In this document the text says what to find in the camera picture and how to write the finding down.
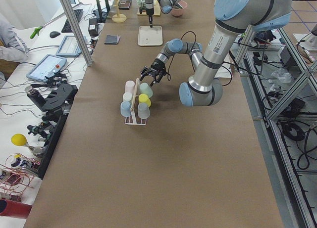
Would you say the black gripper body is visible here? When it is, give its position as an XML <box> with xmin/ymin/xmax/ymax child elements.
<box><xmin>149</xmin><ymin>59</ymin><xmax>166</xmax><ymax>77</ymax></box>
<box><xmin>139</xmin><ymin>5</ymin><xmax>154</xmax><ymax>17</ymax></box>

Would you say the green cup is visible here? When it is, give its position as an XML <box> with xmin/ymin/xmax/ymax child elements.
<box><xmin>139</xmin><ymin>83</ymin><xmax>153</xmax><ymax>98</ymax></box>

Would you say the cream rabbit tray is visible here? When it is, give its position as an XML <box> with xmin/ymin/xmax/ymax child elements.
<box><xmin>137</xmin><ymin>26</ymin><xmax>163</xmax><ymax>46</ymax></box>

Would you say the pink cup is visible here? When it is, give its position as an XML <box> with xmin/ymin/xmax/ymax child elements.
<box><xmin>125</xmin><ymin>80</ymin><xmax>135</xmax><ymax>94</ymax></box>

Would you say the black tray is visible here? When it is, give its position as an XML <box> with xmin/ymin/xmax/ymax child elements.
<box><xmin>118</xmin><ymin>0</ymin><xmax>132</xmax><ymax>10</ymax></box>

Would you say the yellow cup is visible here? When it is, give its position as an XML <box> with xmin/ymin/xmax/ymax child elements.
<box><xmin>138</xmin><ymin>93</ymin><xmax>152</xmax><ymax>107</ymax></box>

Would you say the cream cup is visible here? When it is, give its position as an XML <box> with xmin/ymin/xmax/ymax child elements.
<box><xmin>122</xmin><ymin>92</ymin><xmax>133</xmax><ymax>103</ymax></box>

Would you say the grey cup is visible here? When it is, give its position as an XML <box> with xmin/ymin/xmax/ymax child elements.
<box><xmin>138</xmin><ymin>103</ymin><xmax>150</xmax><ymax>119</ymax></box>

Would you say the blue cup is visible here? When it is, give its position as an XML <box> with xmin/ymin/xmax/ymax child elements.
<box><xmin>120</xmin><ymin>101</ymin><xmax>131</xmax><ymax>117</ymax></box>

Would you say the bamboo cutting board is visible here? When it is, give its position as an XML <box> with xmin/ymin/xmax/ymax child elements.
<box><xmin>137</xmin><ymin>0</ymin><xmax>162</xmax><ymax>16</ymax></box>

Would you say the green bowl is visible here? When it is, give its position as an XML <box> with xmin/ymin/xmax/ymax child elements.
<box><xmin>137</xmin><ymin>0</ymin><xmax>145</xmax><ymax>8</ymax></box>

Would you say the pink bowl with ice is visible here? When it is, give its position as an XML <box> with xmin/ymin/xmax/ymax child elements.
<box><xmin>171</xmin><ymin>0</ymin><xmax>188</xmax><ymax>17</ymax></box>

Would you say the wooden mug tree stand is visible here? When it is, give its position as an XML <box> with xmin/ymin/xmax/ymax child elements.
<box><xmin>111</xmin><ymin>0</ymin><xmax>127</xmax><ymax>23</ymax></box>

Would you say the grey folded cloth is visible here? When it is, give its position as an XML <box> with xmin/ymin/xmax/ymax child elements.
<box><xmin>104</xmin><ymin>35</ymin><xmax>121</xmax><ymax>45</ymax></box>

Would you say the teach pendant tablet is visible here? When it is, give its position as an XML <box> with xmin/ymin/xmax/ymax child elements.
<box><xmin>26</xmin><ymin>54</ymin><xmax>67</xmax><ymax>81</ymax></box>
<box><xmin>56</xmin><ymin>36</ymin><xmax>81</xmax><ymax>57</ymax></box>

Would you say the black keyboard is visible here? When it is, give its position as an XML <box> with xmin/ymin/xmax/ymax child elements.
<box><xmin>60</xmin><ymin>8</ymin><xmax>84</xmax><ymax>33</ymax></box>

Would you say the black mouse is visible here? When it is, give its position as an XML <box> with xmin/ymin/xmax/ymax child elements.
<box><xmin>50</xmin><ymin>31</ymin><xmax>61</xmax><ymax>39</ymax></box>

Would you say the yellow ball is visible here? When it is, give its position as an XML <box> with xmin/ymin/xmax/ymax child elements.
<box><xmin>11</xmin><ymin>134</ymin><xmax>27</xmax><ymax>146</ymax></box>

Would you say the wooden rack handle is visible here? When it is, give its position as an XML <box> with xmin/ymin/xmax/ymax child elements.
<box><xmin>130</xmin><ymin>78</ymin><xmax>140</xmax><ymax>112</ymax></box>

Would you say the white wire cup rack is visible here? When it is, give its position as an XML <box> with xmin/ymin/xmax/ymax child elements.
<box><xmin>124</xmin><ymin>115</ymin><xmax>147</xmax><ymax>126</ymax></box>

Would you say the aluminium frame post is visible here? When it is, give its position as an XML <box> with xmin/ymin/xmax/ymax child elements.
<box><xmin>59</xmin><ymin>0</ymin><xmax>93</xmax><ymax>66</ymax></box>

